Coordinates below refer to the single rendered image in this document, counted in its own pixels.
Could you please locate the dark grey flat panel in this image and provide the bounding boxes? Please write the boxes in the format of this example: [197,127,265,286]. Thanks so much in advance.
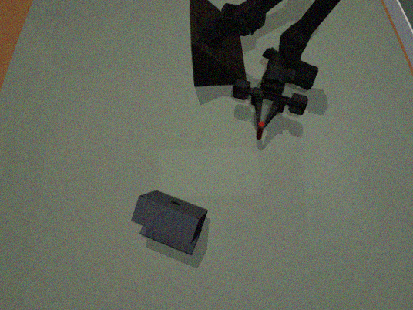
[131,190,208,255]

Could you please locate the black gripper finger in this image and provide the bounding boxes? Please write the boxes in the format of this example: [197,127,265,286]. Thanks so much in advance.
[264,98,286,128]
[251,93,264,126]

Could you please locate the dark red peg with white band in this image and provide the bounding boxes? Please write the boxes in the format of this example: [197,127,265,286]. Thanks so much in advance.
[257,121,264,140]

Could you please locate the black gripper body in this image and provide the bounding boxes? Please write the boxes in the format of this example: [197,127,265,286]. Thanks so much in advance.
[233,79,308,115]

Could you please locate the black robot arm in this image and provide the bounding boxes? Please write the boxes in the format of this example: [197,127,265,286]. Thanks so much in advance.
[196,0,340,90]

